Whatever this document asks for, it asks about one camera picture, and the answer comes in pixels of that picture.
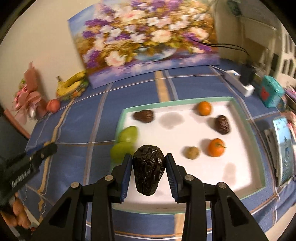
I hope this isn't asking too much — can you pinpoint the black cable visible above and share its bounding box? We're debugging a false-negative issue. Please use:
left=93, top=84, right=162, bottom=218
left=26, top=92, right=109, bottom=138
left=188, top=37, right=250, bottom=57

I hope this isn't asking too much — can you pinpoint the person's left hand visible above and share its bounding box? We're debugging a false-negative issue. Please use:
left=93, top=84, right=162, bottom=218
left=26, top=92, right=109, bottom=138
left=1, top=196, right=31, bottom=230

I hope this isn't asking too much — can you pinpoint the blue plaid tablecloth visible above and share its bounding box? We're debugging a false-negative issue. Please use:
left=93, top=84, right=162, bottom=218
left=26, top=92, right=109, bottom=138
left=20, top=60, right=295, bottom=240

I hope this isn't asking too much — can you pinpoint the pink flower bouquet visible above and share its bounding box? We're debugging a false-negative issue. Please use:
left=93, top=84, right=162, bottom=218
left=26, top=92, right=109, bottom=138
left=14, top=62, right=47, bottom=125

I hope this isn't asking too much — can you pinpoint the black power adapter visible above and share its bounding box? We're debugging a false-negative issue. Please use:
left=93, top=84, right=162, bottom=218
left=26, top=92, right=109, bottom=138
left=239, top=64, right=255, bottom=86

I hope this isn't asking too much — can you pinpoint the large orange tangerine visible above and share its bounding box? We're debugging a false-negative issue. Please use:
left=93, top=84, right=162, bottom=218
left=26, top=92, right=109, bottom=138
left=208, top=138, right=226, bottom=157

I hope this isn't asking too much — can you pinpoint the small orange tangerine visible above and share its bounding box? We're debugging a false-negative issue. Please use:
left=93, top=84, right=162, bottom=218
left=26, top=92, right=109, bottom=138
left=197, top=101, right=212, bottom=116

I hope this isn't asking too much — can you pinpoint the teal tin box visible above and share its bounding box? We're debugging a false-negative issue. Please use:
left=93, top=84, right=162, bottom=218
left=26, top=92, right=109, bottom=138
left=259, top=75, right=285, bottom=108

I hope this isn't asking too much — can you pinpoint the green apple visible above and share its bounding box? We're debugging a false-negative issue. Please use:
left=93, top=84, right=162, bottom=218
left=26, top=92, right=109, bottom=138
left=110, top=142, right=135, bottom=164

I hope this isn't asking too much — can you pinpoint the dark wrinkled fruit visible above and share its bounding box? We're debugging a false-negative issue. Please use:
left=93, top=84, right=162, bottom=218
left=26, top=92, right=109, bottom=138
left=215, top=115, right=230, bottom=135

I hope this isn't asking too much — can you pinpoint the glass fruit bowl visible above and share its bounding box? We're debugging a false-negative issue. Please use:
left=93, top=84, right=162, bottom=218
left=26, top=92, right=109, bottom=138
left=57, top=79, right=89, bottom=101

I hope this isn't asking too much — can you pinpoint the upper yellow banana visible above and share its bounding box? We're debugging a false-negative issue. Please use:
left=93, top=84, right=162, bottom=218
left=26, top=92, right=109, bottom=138
left=57, top=71, right=86, bottom=87

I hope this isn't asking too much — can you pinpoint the green mango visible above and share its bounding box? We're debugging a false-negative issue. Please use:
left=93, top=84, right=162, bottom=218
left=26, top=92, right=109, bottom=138
left=117, top=126, right=138, bottom=143

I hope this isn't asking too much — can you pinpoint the flower oil painting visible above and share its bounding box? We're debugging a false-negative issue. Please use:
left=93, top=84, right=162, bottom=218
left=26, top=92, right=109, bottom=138
left=68, top=1, right=220, bottom=88

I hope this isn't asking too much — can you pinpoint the lower yellow banana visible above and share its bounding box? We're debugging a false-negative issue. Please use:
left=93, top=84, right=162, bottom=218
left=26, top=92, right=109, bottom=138
left=56, top=80, right=83, bottom=97

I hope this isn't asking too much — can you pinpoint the dark pine cone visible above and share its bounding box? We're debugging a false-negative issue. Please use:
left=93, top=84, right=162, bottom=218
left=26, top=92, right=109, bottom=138
left=132, top=145, right=165, bottom=196

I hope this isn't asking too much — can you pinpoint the red apple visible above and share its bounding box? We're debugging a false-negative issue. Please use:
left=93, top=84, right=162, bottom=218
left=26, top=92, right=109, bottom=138
left=46, top=99, right=61, bottom=113

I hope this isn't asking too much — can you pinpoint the yellow banana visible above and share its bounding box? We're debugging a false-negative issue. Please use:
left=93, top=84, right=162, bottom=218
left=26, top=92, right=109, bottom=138
left=56, top=80, right=83, bottom=97
left=57, top=71, right=86, bottom=87

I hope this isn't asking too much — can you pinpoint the dark brown avocado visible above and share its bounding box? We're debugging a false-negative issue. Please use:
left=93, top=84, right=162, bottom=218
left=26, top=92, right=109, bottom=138
left=132, top=110, right=154, bottom=123

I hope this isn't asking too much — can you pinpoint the white power strip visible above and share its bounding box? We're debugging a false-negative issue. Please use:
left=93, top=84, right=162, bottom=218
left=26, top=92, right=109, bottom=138
left=224, top=70, right=255, bottom=97

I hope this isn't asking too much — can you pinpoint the white tray green rim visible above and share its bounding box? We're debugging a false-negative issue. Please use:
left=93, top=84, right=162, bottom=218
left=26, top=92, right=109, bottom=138
left=110, top=96, right=266, bottom=215

